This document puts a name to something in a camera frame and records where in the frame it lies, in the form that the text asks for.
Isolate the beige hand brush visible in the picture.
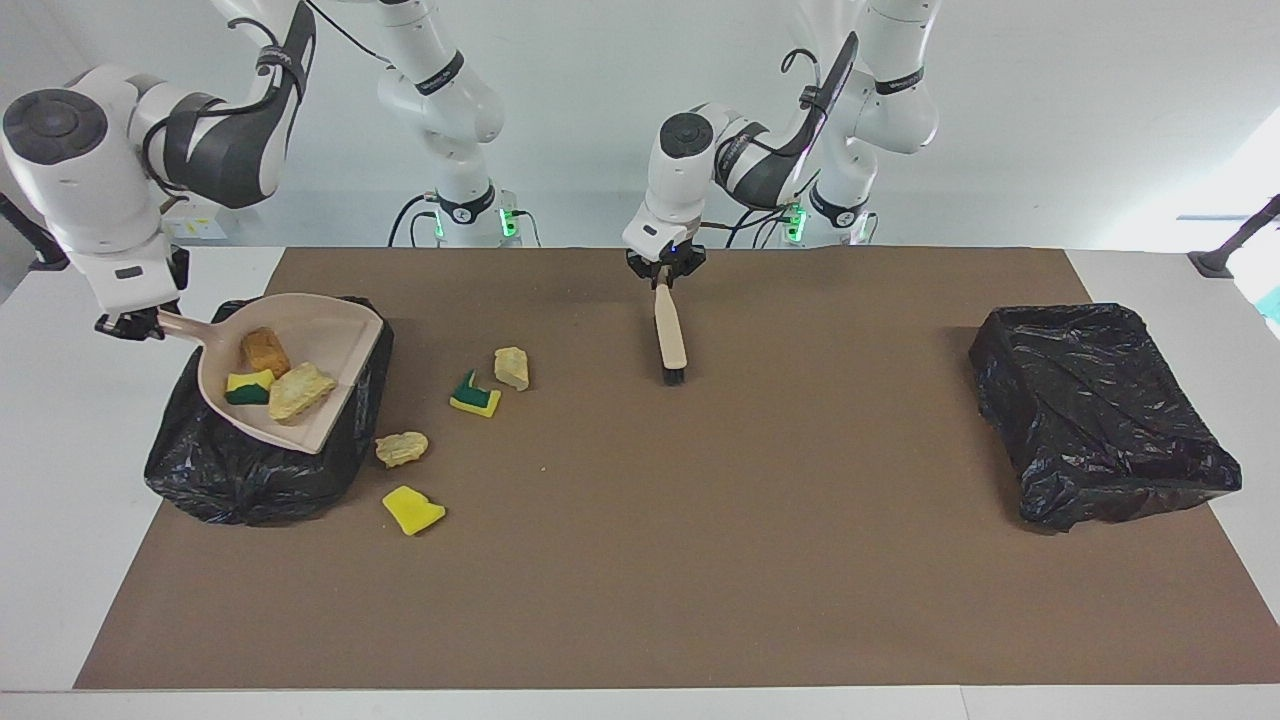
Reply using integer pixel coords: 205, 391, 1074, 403
653, 282, 688, 387

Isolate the brown potato-shaped bread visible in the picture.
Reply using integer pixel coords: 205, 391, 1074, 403
240, 327, 292, 379

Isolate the small yellow sponge piece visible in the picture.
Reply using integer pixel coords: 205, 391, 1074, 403
224, 370, 276, 406

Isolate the beige plastic dustpan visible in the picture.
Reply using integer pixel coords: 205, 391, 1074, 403
157, 292, 385, 456

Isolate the tan layered pastry chunk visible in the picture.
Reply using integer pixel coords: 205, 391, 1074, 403
267, 361, 338, 424

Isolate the yellow and green sponge piece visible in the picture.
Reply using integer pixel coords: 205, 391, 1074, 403
449, 369, 502, 419

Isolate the tan ridged pastry piece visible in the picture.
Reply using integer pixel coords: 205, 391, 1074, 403
375, 431, 430, 468

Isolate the large yellow sponge piece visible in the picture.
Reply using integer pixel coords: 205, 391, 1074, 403
382, 485, 447, 537

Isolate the black plastic bag bin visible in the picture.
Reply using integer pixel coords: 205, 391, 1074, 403
967, 303, 1244, 533
144, 295, 395, 528

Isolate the white cardboard box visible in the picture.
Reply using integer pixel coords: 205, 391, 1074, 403
163, 205, 233, 241

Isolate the brown table mat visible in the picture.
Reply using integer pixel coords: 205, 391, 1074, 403
75, 247, 1280, 691

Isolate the black base power cable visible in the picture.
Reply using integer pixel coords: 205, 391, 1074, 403
725, 205, 826, 249
388, 193, 441, 248

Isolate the black camera stand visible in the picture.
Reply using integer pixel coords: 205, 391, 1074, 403
1188, 195, 1280, 279
0, 192, 73, 272

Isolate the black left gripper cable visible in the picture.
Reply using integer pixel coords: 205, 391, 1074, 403
700, 30, 861, 246

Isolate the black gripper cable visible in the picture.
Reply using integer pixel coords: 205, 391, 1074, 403
228, 0, 393, 69
700, 30, 861, 246

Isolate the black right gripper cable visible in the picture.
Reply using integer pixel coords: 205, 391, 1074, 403
228, 0, 393, 69

